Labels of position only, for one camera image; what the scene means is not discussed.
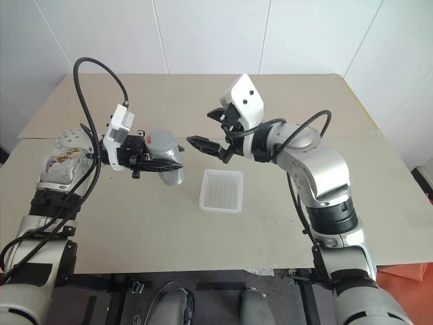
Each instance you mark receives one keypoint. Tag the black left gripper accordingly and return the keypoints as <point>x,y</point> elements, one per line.
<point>135,149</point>

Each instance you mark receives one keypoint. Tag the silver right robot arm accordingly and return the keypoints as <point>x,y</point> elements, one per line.
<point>321,166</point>

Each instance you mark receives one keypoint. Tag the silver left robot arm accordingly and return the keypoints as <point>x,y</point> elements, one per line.
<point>13,298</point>

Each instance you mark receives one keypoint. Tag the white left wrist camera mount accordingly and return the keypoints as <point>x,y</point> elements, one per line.
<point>116,135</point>

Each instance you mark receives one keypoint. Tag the dark grey rounded shape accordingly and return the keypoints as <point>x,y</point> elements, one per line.
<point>172,304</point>
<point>253,308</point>

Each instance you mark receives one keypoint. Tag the grey jar lid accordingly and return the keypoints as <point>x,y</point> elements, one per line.
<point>162,142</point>

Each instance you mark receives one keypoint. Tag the silver jar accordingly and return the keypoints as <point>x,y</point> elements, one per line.
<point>174,177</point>

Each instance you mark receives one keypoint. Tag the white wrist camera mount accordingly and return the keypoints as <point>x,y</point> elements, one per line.
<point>248,101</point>
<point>116,135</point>

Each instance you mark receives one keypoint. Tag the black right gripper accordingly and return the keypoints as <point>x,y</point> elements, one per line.
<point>233,135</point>

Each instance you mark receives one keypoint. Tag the white translucent plastic box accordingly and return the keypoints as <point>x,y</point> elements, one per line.
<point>221,189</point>

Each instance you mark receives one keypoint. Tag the orange sheet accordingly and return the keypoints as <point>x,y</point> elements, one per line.
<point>402,271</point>

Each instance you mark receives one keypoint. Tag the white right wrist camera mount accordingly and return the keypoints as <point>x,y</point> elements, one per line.
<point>248,101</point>

